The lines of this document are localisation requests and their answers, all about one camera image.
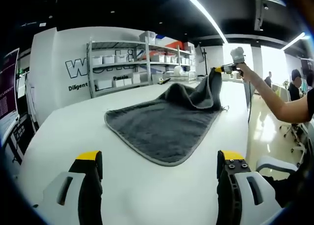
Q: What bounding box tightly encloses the grey towel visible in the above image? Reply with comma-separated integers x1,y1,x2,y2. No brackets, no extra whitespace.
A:
104,67,230,167

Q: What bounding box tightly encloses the person's right hand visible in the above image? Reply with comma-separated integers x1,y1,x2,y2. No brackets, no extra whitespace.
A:
235,62,250,76

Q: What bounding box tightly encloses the black tripod stand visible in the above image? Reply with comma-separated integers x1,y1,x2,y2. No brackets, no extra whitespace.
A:
200,46,210,76

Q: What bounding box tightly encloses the hanging ceiling fixture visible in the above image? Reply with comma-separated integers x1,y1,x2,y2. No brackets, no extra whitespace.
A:
254,0,265,31

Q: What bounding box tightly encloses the ceiling light strip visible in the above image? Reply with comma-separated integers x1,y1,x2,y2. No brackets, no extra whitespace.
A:
176,0,229,43
282,32,306,51

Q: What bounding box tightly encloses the white office chair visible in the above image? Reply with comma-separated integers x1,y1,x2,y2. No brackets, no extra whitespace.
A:
256,155,299,179
279,121,309,154

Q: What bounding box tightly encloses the person's dark-clothed leg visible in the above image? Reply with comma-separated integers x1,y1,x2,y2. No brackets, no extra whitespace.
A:
262,161,314,208

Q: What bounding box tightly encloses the grey metal shelf rack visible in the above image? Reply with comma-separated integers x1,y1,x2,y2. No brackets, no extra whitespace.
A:
86,35,197,99

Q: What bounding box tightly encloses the white hanging lab coat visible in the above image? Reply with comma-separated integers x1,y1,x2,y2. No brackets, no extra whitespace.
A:
24,74,37,122

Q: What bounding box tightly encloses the group of white storage boxes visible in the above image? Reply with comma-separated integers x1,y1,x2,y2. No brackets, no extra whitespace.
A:
92,30,194,90

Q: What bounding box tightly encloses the computer monitor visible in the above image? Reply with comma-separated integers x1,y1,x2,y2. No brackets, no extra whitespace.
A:
0,47,21,121

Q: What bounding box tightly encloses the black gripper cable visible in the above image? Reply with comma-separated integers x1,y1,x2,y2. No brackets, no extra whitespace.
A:
246,74,253,125

